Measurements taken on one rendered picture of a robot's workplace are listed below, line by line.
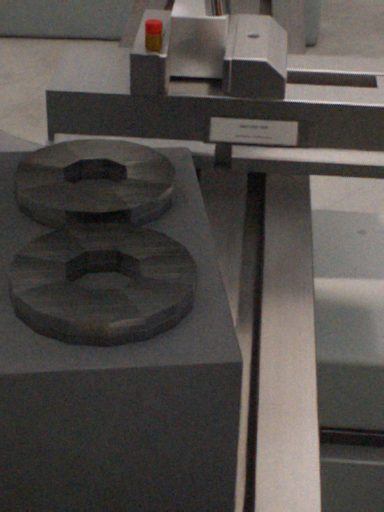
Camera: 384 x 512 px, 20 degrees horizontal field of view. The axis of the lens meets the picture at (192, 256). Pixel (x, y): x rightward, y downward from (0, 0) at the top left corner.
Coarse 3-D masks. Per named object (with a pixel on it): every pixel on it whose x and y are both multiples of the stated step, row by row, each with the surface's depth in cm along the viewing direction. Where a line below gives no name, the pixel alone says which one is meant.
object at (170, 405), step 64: (0, 192) 61; (64, 192) 58; (128, 192) 58; (192, 192) 61; (0, 256) 55; (64, 256) 53; (128, 256) 53; (192, 256) 55; (0, 320) 50; (64, 320) 48; (128, 320) 48; (192, 320) 50; (0, 384) 47; (64, 384) 47; (128, 384) 48; (192, 384) 48; (0, 448) 49; (64, 448) 49; (128, 448) 50; (192, 448) 50
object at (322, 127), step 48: (96, 48) 113; (144, 48) 101; (48, 96) 104; (96, 96) 103; (144, 96) 103; (192, 96) 102; (288, 96) 103; (336, 96) 103; (48, 144) 105; (144, 144) 105; (192, 144) 105; (240, 144) 105; (288, 144) 104; (336, 144) 104
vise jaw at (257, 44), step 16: (240, 16) 110; (256, 16) 110; (240, 32) 106; (256, 32) 106; (272, 32) 107; (224, 48) 102; (240, 48) 102; (256, 48) 102; (272, 48) 103; (224, 64) 100; (240, 64) 100; (256, 64) 100; (272, 64) 100; (224, 80) 101; (240, 80) 101; (256, 80) 101; (272, 80) 101; (240, 96) 102; (256, 96) 102; (272, 96) 102
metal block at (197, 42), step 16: (176, 0) 105; (192, 0) 105; (176, 16) 102; (192, 16) 102; (224, 16) 102; (176, 32) 102; (192, 32) 102; (208, 32) 102; (224, 32) 102; (176, 48) 103; (192, 48) 103; (208, 48) 103; (176, 64) 104; (192, 64) 104; (208, 64) 104
